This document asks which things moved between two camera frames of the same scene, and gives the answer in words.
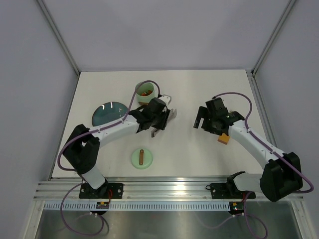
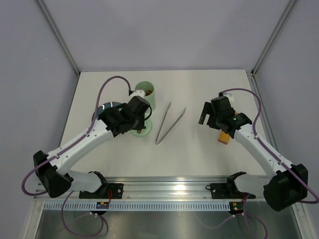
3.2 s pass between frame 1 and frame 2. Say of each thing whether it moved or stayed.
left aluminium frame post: stayed
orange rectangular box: stayed
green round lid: moved
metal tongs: moved
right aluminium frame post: stayed
